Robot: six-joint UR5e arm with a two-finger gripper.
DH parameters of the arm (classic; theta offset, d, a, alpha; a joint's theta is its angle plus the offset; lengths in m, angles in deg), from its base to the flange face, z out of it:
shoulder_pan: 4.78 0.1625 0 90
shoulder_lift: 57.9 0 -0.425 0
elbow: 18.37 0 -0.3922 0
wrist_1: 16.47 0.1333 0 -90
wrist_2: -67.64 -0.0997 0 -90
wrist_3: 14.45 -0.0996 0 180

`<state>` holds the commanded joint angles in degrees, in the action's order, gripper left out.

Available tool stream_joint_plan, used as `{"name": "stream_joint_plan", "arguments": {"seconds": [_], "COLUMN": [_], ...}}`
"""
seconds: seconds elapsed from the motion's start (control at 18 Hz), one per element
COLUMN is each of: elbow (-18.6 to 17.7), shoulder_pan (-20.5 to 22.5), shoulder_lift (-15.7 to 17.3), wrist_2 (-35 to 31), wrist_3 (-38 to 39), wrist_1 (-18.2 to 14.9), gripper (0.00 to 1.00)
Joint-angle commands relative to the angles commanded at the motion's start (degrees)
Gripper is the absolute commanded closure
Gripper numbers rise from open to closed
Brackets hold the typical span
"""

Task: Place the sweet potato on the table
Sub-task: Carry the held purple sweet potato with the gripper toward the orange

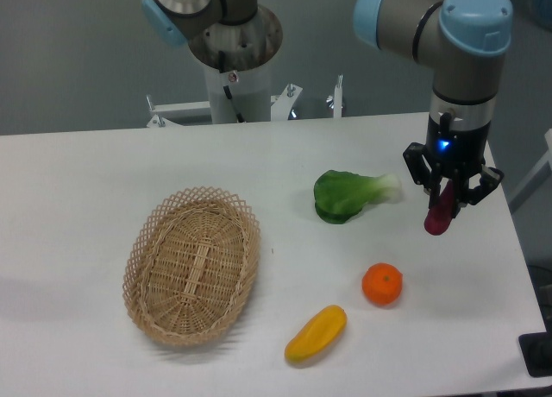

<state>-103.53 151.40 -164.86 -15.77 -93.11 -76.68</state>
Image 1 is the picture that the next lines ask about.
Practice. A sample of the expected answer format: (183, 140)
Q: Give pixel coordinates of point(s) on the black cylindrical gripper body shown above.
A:
(461, 150)

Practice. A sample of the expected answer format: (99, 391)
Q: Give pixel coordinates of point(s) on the yellow orange mango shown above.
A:
(317, 334)

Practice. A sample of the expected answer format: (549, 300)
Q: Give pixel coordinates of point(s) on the woven wicker basket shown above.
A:
(192, 267)

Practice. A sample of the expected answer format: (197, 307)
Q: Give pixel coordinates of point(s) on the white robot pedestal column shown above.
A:
(239, 96)

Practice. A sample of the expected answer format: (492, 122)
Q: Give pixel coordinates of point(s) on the black device at table edge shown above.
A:
(536, 350)

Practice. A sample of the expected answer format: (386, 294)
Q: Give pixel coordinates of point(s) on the orange mandarin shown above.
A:
(382, 284)

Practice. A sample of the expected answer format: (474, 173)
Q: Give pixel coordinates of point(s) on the white metal base frame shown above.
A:
(174, 115)

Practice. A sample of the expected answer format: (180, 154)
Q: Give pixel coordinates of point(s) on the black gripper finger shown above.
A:
(490, 178)
(425, 170)

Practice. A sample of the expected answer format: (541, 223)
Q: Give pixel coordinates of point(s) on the purple sweet potato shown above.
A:
(439, 215)

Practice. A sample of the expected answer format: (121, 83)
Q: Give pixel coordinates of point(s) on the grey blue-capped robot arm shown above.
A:
(463, 41)

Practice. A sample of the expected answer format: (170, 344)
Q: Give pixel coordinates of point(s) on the green bok choy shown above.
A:
(339, 196)

